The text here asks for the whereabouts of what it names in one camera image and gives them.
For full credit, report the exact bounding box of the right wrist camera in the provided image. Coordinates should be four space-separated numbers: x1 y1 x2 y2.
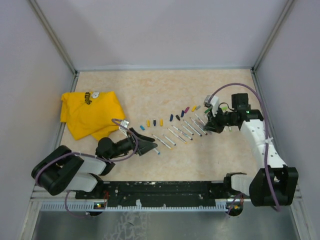
204 95 220 116

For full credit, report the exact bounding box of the yellow capped slim marker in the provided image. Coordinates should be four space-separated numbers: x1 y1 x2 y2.
194 113 206 126

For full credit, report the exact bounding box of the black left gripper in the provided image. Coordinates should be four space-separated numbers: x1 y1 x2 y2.
109 127 158 160

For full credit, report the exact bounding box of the blue eraser-cap white marker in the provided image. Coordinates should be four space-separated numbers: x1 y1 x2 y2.
163 134 177 146

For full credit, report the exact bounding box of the white cable duct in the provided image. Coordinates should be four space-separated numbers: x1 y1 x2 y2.
39 201 236 212

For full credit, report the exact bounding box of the navy capped white marker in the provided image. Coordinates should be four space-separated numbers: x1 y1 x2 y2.
183 120 203 137

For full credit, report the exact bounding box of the left corner aluminium post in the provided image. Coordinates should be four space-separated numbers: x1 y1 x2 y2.
27 0 78 75

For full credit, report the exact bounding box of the right corner aluminium post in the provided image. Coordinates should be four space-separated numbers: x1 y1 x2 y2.
251 0 296 74

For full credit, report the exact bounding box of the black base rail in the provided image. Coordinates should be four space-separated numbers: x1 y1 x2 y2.
75 181 239 208

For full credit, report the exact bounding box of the dark blue capped marker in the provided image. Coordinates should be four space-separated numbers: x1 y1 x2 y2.
171 125 193 141

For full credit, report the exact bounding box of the yellow t-shirt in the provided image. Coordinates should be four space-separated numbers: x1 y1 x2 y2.
60 91 126 141

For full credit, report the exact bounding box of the yellow capped clear pen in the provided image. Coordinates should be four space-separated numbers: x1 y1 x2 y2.
167 128 187 144

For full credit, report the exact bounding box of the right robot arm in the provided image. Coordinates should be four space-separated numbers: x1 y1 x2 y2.
204 93 299 207

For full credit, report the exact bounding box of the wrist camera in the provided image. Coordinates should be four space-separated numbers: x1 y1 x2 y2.
119 120 129 131
204 95 220 116

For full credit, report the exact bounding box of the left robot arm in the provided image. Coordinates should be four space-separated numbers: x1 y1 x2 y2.
31 128 158 199

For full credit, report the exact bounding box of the corner aluminium post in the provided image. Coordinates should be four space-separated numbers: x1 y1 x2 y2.
27 0 78 75
251 0 296 74

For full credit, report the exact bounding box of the black eraser-cap white marker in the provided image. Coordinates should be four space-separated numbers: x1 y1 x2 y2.
181 124 194 136

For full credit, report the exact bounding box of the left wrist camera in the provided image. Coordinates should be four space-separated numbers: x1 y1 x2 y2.
119 120 129 131

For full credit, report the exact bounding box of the magenta capped white marker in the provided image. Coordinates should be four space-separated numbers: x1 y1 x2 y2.
190 117 208 135

